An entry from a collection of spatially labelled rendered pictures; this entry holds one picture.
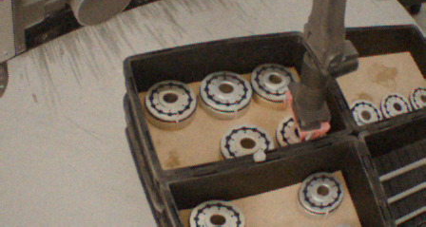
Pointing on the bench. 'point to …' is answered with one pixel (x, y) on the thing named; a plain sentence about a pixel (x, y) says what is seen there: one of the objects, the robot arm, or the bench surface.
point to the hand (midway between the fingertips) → (302, 132)
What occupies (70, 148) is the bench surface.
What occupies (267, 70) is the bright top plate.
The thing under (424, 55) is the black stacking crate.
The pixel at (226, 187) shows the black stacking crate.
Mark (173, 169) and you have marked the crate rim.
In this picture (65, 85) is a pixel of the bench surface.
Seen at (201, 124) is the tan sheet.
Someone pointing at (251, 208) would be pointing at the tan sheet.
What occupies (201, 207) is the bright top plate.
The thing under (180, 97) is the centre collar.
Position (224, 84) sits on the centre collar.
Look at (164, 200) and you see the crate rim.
